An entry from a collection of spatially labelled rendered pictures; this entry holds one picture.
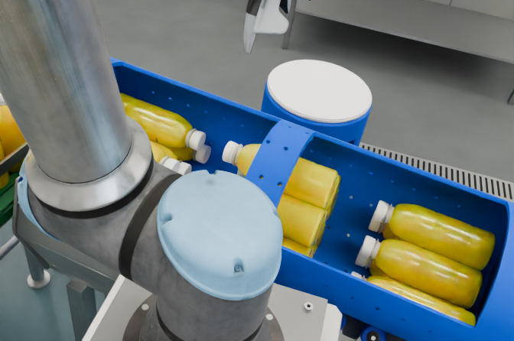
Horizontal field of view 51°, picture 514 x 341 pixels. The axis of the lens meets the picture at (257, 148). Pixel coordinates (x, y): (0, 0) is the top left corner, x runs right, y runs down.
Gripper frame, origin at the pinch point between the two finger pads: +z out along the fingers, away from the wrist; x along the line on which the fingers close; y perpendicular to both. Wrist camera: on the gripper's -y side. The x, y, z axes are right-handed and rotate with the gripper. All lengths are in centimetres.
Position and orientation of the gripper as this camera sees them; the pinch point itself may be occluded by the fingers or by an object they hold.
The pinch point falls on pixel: (264, 31)
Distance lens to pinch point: 84.1
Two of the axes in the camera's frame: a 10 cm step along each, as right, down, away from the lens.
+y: 9.0, 3.5, -2.4
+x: 4.1, -5.6, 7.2
